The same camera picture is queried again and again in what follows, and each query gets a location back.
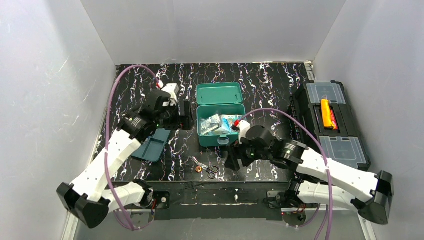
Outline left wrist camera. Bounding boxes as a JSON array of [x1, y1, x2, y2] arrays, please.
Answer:
[[161, 83, 180, 106]]

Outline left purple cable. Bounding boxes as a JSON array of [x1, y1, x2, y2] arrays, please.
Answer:
[[104, 64, 164, 232]]

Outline clear bag of packets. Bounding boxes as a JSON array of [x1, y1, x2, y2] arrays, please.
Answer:
[[200, 114, 222, 136]]

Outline teal insert tray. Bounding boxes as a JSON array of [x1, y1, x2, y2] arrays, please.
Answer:
[[131, 128, 171, 163]]

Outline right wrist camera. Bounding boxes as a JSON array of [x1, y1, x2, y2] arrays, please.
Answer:
[[234, 120, 251, 137]]

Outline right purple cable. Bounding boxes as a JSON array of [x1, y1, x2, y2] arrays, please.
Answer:
[[240, 108, 334, 240]]

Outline aluminium frame rail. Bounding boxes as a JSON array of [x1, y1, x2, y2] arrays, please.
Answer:
[[61, 212, 79, 240]]

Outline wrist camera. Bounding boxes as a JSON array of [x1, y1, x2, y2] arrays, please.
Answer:
[[161, 83, 180, 106], [234, 120, 251, 137]]

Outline small scissors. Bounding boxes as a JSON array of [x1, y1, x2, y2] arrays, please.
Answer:
[[189, 156, 219, 179]]

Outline blue white pouch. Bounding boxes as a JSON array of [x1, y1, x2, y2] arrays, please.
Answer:
[[220, 114, 242, 135]]

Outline purple cable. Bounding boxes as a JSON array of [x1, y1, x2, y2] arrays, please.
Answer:
[[240, 108, 334, 240], [104, 64, 164, 232]]

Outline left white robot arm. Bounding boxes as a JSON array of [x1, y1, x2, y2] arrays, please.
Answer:
[[56, 89, 194, 229]]

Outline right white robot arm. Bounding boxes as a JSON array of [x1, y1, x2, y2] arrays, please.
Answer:
[[225, 120, 394, 225]]

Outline teal medicine box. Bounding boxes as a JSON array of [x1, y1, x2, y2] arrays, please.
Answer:
[[196, 82, 246, 148]]

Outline orange tool in toolbox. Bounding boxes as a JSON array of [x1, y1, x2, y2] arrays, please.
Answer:
[[320, 98, 336, 130]]

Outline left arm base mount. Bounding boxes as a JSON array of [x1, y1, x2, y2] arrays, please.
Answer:
[[125, 191, 171, 210]]

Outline black tool box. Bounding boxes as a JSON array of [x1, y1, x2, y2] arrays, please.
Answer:
[[289, 81, 371, 172]]

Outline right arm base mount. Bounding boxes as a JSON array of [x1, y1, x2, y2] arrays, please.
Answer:
[[262, 179, 319, 213]]

